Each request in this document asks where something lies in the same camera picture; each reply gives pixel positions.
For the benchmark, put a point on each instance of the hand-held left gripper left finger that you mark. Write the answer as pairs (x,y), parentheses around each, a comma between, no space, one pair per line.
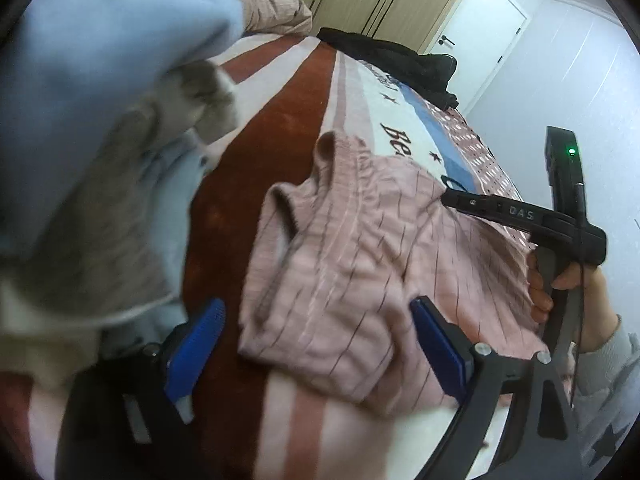
(196,345)

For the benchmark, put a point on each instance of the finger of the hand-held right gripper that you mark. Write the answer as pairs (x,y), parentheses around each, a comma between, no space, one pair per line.
(505,208)

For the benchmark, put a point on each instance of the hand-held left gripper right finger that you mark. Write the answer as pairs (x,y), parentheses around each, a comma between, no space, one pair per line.
(441,347)

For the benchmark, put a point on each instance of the pink striped pants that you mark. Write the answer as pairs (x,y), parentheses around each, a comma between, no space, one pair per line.
(360,270)

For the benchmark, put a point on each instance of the person's right forearm grey sleeve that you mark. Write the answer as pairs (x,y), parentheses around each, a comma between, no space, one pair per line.
(607,400)

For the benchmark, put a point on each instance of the person's right hand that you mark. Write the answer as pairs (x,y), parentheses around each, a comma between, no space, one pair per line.
(595,305)

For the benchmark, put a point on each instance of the pink checkered bed sheet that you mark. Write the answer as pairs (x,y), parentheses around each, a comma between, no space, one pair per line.
(475,147)

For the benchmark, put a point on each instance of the white door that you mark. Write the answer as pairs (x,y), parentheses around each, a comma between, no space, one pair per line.
(480,35)

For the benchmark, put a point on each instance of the black clothing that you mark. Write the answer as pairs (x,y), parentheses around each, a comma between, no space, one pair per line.
(395,60)

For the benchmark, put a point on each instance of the red striped printed blanket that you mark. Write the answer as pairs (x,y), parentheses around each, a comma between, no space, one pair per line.
(280,110)

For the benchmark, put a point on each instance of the blue and grey clothes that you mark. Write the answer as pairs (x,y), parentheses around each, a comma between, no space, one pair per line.
(85,125)

